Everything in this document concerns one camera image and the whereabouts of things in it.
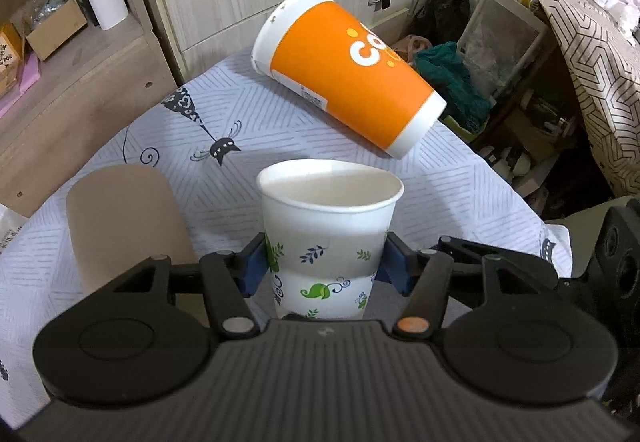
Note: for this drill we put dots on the white plastic storage rack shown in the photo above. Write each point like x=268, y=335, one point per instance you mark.
x=500, y=40

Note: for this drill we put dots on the beige tumbler cup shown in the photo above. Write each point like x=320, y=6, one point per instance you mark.
x=121, y=215

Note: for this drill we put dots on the teal green cloth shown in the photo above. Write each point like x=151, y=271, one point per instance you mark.
x=442, y=67

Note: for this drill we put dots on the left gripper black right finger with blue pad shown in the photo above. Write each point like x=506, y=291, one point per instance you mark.
x=425, y=291

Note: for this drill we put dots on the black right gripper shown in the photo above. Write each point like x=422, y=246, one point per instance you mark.
x=608, y=290

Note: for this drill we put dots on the geometric patterned cloth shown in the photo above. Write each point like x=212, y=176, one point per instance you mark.
x=604, y=67

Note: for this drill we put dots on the white patterned tablecloth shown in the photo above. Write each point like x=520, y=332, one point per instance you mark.
x=247, y=122

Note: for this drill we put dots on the small cardboard box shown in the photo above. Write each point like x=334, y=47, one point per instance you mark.
x=56, y=29

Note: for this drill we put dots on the white paper cup leaf print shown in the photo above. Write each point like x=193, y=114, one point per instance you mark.
x=326, y=223

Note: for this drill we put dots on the small wooden floral box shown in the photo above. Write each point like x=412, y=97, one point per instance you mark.
x=11, y=56

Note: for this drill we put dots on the pink flat box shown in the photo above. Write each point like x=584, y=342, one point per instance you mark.
x=28, y=76

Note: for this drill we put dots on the black bag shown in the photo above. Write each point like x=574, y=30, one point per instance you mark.
x=441, y=21

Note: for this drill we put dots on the orange paper cup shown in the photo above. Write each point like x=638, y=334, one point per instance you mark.
x=321, y=52

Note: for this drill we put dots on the wooden shelf unit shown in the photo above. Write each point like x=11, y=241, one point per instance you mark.
x=89, y=90

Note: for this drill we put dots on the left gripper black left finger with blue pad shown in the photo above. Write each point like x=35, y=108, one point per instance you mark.
x=146, y=334

